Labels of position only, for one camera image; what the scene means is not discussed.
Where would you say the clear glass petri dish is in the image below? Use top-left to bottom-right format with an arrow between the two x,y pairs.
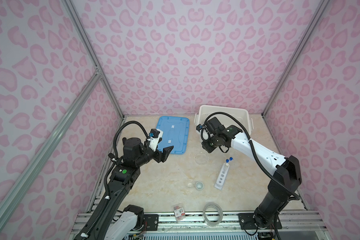
194,152 -> 209,166

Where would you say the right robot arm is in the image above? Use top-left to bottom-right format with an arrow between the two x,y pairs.
196,114 -> 302,229

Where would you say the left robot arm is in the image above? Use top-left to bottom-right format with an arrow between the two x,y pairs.
74,137 -> 174,240

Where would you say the blue bin lid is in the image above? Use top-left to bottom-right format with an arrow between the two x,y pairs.
157,116 -> 190,155

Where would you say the black marker tool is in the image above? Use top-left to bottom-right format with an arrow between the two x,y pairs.
108,153 -> 117,162

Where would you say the white plastic storage bin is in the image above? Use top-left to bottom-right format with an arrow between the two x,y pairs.
194,105 -> 254,135

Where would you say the small white cup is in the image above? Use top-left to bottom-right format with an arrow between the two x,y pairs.
195,181 -> 204,191

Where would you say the white test tube rack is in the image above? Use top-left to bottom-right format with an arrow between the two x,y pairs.
214,163 -> 230,190

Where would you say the small clear slide box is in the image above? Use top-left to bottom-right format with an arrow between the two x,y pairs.
173,204 -> 186,222

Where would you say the clear tape roll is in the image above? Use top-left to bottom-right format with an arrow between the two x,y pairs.
202,202 -> 224,227

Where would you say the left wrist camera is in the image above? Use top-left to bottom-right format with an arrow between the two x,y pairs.
148,129 -> 164,152

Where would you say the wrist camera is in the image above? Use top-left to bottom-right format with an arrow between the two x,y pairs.
196,124 -> 205,132
148,129 -> 164,152

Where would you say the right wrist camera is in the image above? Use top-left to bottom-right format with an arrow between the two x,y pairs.
196,124 -> 205,132

